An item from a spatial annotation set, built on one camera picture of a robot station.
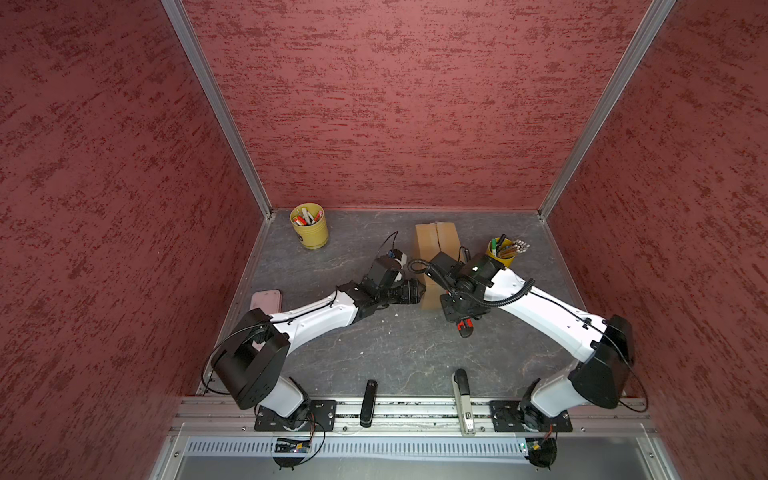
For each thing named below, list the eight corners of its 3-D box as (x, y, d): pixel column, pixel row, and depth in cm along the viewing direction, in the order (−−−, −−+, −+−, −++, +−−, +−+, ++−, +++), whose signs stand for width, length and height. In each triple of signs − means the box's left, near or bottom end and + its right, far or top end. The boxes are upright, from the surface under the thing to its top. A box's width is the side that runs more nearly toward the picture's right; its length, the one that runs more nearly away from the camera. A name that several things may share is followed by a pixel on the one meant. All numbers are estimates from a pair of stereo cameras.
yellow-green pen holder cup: (297, 251, 110) (286, 224, 98) (303, 230, 117) (294, 202, 105) (328, 252, 110) (321, 224, 98) (332, 230, 117) (326, 202, 105)
